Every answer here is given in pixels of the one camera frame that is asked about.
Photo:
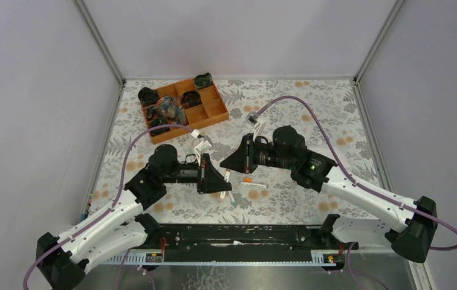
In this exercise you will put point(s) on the white pen teal tip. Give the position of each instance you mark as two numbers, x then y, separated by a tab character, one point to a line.
232	199

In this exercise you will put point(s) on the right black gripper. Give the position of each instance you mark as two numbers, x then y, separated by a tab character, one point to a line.
248	153

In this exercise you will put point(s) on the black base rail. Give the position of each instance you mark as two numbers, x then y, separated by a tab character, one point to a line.
246	243

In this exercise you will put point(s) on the colourful crumpled wrapper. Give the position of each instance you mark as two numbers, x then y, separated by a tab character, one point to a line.
168	107

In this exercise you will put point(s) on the white pen with label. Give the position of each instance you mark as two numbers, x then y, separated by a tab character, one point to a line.
251	184

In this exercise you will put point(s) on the white pen orange tip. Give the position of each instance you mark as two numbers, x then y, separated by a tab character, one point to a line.
227	187

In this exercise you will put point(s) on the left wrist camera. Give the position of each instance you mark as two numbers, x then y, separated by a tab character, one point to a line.
202	147

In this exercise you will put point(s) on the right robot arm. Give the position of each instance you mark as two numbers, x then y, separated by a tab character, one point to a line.
403	222

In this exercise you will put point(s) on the black roll middle tray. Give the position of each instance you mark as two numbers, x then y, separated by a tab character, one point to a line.
190	99

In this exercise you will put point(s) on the black roll bottom tray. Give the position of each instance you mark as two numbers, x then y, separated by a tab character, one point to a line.
159	122

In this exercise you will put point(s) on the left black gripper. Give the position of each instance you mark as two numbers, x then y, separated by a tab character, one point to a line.
202	173

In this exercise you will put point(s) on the black roll top tray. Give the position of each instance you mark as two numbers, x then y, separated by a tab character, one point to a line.
203	81

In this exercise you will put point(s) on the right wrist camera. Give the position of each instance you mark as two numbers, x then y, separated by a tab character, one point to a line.
258	126

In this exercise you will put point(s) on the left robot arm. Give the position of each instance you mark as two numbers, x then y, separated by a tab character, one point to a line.
65	259

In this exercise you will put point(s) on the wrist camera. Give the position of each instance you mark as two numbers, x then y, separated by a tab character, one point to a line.
202	147
258	126

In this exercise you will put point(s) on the orange wooden divided tray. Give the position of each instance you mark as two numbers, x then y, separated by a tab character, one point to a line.
211	111

